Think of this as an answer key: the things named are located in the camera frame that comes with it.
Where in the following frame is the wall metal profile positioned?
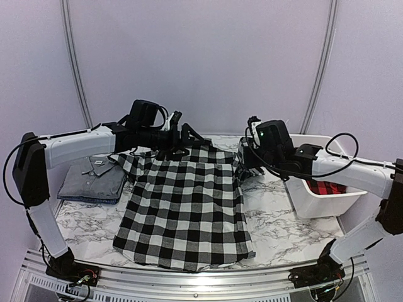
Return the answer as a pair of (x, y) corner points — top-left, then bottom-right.
(60, 0), (94, 128)
(299, 0), (339, 134)

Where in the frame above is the black white plaid shirt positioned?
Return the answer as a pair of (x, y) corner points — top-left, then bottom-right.
(111, 142), (260, 272)

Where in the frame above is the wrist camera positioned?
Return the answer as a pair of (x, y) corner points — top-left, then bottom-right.
(162, 111), (182, 131)
(247, 116), (262, 148)

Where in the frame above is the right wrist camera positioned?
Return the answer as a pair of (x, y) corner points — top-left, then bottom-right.
(247, 116), (262, 148)

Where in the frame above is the right wall metal profile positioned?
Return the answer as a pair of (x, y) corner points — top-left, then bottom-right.
(299, 0), (339, 134)

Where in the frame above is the aluminium front rail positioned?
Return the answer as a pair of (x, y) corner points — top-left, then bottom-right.
(11, 250), (379, 301)

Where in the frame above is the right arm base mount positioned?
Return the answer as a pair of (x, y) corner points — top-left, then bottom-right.
(288, 264), (345, 288)

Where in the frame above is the left wall metal profile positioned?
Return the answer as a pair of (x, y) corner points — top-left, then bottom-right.
(60, 0), (94, 128)

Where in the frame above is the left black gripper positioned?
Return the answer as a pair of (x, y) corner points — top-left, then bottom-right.
(139, 123), (204, 161)

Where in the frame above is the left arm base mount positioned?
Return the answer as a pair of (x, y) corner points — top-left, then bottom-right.
(45, 262), (100, 286)

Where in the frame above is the folded blue checked shirt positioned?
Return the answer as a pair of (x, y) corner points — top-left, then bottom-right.
(57, 196), (119, 204)

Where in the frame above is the folded grey shirt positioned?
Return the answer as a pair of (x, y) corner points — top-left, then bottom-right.
(57, 157), (126, 199)

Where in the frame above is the red black plaid shirt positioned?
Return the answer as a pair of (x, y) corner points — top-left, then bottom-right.
(306, 180), (347, 195)

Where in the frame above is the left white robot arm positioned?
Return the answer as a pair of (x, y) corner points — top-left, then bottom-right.
(9, 99), (204, 280)

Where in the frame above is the white plastic bin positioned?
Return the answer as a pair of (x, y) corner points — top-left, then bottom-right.
(285, 134), (369, 220)

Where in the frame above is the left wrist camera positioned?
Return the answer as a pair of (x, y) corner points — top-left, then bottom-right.
(162, 111), (182, 131)

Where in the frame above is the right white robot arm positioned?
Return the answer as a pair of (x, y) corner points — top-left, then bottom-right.
(240, 116), (402, 282)

